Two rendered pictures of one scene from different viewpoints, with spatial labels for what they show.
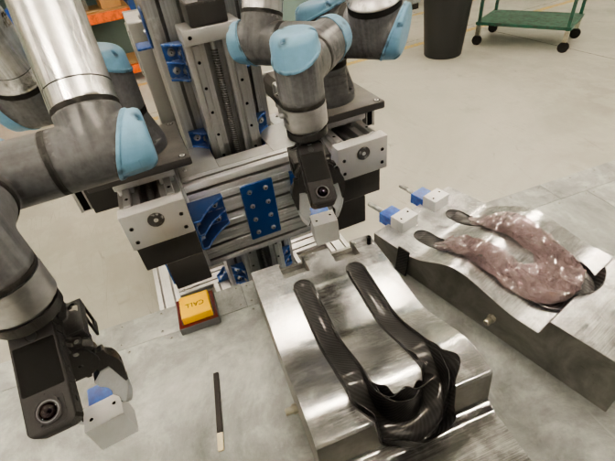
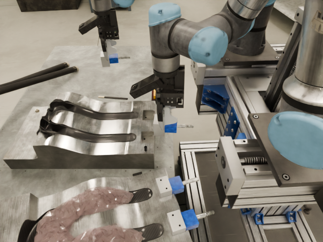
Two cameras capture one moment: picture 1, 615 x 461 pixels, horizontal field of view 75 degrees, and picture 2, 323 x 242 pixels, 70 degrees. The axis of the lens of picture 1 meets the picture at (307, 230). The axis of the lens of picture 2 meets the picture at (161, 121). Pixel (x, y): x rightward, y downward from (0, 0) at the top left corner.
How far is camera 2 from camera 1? 0.95 m
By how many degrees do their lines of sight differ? 71
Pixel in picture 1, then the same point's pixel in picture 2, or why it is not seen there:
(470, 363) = (40, 139)
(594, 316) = (11, 216)
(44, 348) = (94, 18)
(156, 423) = (119, 84)
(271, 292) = (138, 104)
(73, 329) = (105, 27)
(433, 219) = (157, 210)
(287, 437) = not seen: hidden behind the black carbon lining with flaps
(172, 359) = not seen: hidden behind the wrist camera
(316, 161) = (149, 79)
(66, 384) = (84, 25)
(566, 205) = not seen: outside the picture
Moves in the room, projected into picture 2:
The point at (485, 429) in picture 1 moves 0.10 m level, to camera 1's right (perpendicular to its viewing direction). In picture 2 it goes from (32, 152) to (11, 177)
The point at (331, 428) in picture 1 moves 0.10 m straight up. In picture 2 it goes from (59, 96) to (50, 74)
